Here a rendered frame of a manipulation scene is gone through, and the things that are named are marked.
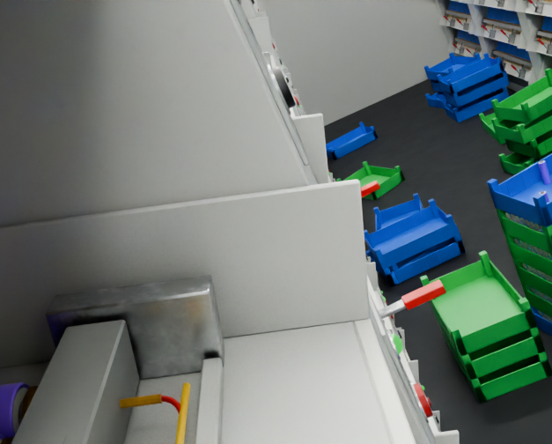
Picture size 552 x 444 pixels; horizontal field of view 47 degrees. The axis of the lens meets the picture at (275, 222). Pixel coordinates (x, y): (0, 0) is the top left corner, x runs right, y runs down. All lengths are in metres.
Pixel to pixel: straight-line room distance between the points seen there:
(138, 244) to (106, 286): 0.02
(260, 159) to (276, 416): 0.08
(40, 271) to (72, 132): 0.05
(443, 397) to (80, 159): 1.70
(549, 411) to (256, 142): 1.58
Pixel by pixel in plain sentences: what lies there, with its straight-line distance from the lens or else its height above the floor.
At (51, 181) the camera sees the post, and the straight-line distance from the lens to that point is 0.21.
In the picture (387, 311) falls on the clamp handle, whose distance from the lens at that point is 0.55.
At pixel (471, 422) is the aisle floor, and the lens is 1.77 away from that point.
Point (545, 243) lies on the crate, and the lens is 1.68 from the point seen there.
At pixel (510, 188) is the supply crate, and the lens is 1.79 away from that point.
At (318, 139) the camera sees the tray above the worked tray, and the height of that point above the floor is 1.13.
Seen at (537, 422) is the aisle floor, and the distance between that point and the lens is 1.73.
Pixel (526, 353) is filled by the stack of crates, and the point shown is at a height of 0.10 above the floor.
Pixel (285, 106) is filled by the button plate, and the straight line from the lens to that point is 0.24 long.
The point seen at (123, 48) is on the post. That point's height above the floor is 1.20.
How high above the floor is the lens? 1.21
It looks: 21 degrees down
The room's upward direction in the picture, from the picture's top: 26 degrees counter-clockwise
